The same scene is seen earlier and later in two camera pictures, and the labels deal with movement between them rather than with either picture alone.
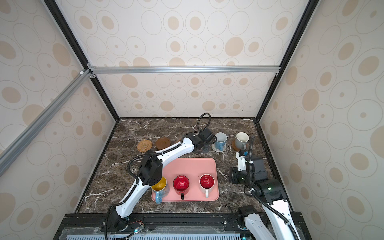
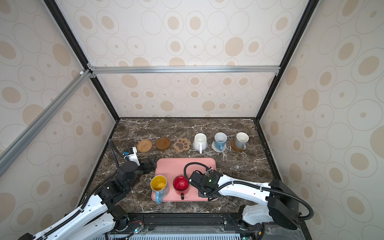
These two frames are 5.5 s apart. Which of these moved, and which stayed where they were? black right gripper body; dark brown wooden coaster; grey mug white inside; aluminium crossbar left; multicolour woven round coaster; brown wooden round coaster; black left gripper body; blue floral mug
Moved: black left gripper body; black right gripper body
Stayed: aluminium crossbar left; blue floral mug; grey mug white inside; dark brown wooden coaster; brown wooden round coaster; multicolour woven round coaster
